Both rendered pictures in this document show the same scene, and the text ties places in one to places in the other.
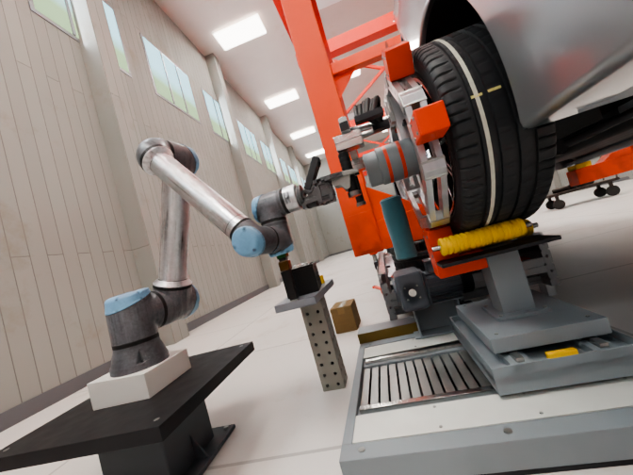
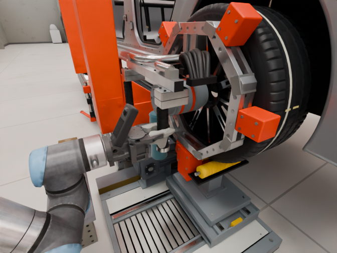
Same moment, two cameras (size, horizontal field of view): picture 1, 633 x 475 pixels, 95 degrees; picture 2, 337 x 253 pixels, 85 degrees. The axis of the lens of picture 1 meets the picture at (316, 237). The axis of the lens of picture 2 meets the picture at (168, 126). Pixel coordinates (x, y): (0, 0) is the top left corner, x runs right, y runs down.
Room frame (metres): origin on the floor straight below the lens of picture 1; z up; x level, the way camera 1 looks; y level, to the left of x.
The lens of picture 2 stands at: (0.55, 0.15, 1.10)
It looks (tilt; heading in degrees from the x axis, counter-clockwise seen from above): 28 degrees down; 319
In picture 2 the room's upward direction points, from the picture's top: straight up
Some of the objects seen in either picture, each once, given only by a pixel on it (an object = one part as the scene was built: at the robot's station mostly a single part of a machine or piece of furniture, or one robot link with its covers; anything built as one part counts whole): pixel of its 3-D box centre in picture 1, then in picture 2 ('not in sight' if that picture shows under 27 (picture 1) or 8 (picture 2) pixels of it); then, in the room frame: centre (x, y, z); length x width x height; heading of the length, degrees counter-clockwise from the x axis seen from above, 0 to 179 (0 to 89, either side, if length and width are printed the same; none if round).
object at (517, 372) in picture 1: (523, 336); (207, 196); (1.02, -0.59, 0.13); 0.50 x 0.36 x 0.10; 168
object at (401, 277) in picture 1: (444, 294); (163, 161); (1.36, -0.50, 0.26); 0.42 x 0.18 x 0.35; 78
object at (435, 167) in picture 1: (413, 155); (193, 94); (1.06, -0.43, 0.85); 0.54 x 0.07 x 0.54; 168
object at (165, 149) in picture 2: (348, 173); (162, 128); (0.94, -0.16, 0.83); 0.04 x 0.04 x 0.16
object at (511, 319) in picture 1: (506, 283); (210, 173); (1.03, -0.59, 0.32); 0.40 x 0.30 x 0.28; 168
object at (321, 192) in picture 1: (316, 192); (126, 145); (0.97, -0.04, 0.80); 0.12 x 0.08 x 0.09; 78
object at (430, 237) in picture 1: (453, 248); (194, 158); (1.05, -0.46, 0.48); 0.16 x 0.12 x 0.17; 78
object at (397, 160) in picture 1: (394, 162); (179, 96); (1.08, -0.36, 0.85); 0.21 x 0.14 x 0.14; 78
